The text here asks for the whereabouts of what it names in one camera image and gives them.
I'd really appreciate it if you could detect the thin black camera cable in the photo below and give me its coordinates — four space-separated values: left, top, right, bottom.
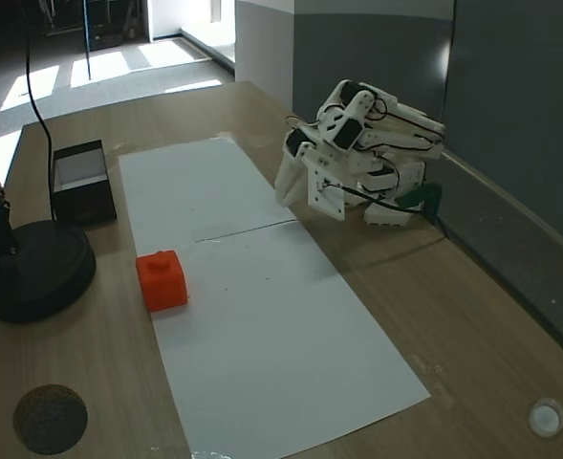
323 184 428 212

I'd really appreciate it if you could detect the dark round table grommet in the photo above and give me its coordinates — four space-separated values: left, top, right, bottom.
12 383 90 456

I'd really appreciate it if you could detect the small white round cap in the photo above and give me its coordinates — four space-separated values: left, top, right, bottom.
527 397 563 438

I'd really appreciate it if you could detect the white gripper camera mount plate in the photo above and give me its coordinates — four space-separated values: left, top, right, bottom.
305 152 347 222

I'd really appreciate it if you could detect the white perforated table clamp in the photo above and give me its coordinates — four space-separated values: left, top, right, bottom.
362 203 414 229

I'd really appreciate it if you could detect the orange cube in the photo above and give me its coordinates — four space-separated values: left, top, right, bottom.
135 248 189 314

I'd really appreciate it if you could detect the black stand with round base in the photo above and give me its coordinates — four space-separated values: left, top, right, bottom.
0 112 97 324

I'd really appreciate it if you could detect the white paper sheet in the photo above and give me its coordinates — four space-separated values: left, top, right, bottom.
117 137 298 243
135 220 431 458

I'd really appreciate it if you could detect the black stand cable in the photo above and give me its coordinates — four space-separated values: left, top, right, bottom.
22 0 55 222

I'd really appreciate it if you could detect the thin dark pole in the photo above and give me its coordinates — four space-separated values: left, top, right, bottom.
83 0 94 81

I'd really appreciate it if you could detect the green table clamp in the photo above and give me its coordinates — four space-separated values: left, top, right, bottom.
398 182 443 215

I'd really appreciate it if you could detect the dark brown open box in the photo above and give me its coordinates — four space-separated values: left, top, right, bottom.
51 139 119 226

